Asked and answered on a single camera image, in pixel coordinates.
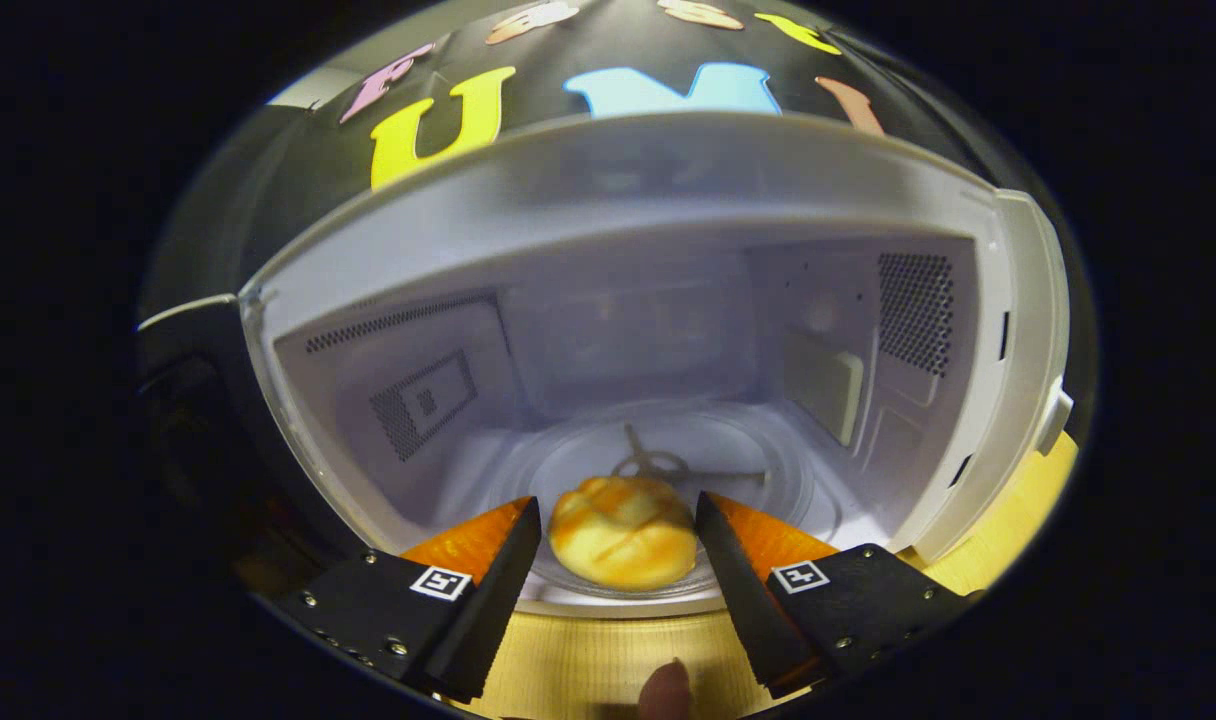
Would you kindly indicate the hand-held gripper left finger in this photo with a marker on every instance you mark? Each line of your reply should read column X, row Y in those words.
column 488, row 610

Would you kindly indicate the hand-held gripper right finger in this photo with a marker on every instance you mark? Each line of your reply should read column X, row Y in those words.
column 753, row 600

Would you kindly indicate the golden bread bun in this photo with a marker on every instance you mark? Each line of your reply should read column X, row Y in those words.
column 623, row 535

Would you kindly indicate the white microwave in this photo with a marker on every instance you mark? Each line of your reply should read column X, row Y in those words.
column 668, row 200

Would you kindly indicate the glass microwave turntable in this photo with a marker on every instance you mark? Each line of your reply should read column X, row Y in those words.
column 748, row 450

